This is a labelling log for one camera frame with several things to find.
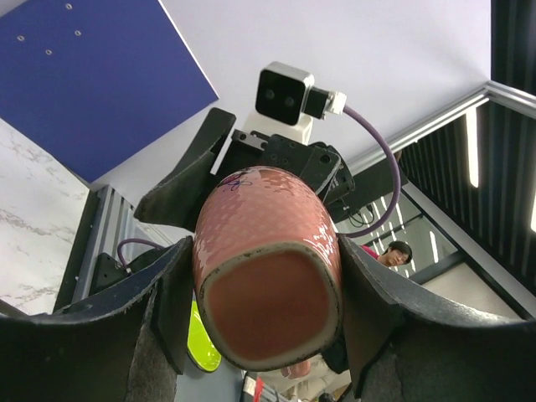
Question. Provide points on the pink mug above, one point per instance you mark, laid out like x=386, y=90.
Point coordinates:
x=267, y=270

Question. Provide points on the person with glasses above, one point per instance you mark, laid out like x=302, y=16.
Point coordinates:
x=397, y=253

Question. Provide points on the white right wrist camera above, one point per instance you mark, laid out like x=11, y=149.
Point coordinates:
x=287, y=102

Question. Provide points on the blue binder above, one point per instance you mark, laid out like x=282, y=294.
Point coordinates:
x=94, y=82

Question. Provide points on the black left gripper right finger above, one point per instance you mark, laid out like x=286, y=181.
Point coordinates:
x=406, y=343

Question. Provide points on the green plate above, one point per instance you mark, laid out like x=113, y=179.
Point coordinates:
x=201, y=350

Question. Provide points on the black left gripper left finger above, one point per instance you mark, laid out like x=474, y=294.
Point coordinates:
x=126, y=343

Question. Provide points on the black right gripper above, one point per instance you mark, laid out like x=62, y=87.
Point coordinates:
x=177, y=199

